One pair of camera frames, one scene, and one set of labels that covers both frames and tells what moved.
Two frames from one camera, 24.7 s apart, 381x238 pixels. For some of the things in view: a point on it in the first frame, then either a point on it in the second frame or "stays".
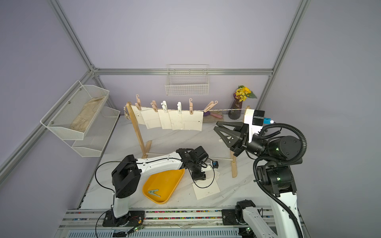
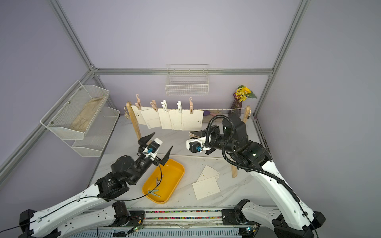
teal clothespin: (152, 192) stays
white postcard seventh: (151, 118) stays
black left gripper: (201, 176) -> (163, 160)
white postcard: (211, 189) stays
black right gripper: (241, 142) -> (211, 132)
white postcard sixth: (164, 119) stays
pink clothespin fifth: (191, 106) stays
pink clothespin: (138, 103) stays
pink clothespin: (211, 104) -> (194, 135)
